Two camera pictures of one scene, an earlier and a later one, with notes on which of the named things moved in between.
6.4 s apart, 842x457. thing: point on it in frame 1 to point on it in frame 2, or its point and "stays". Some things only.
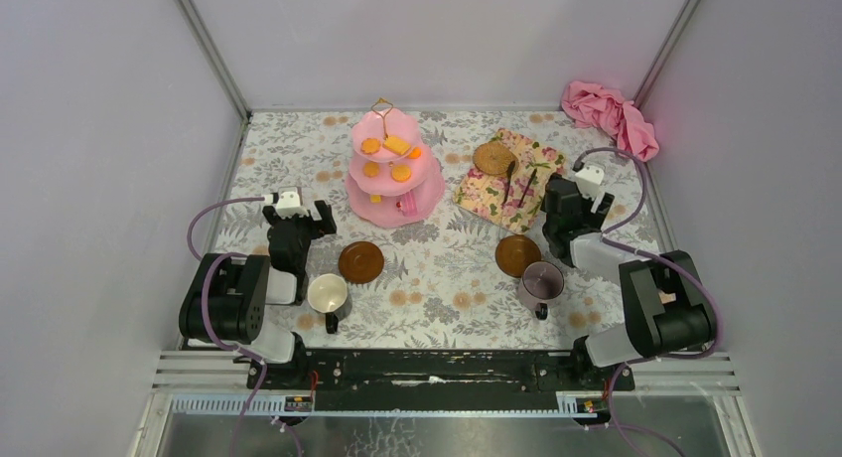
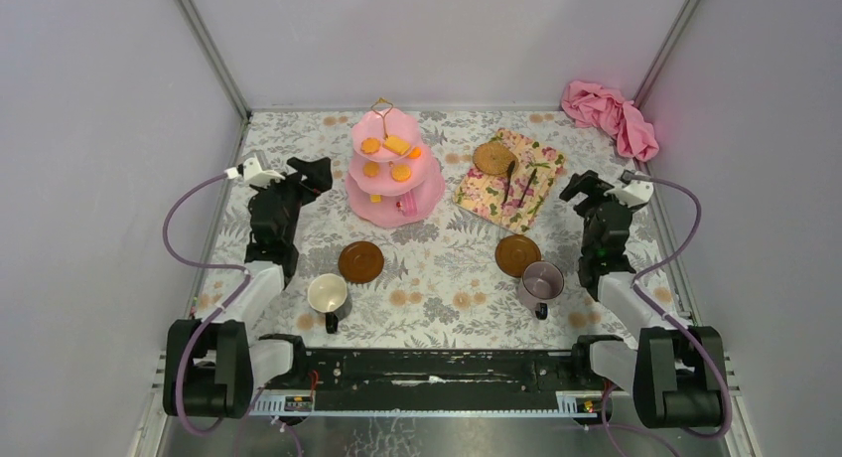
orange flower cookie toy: [370, 145] stays
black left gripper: [301, 220] to [297, 182]
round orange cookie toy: [371, 169] stays
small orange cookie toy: [401, 173] stays
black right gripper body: [594, 221] to [586, 250]
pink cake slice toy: [407, 204] stays
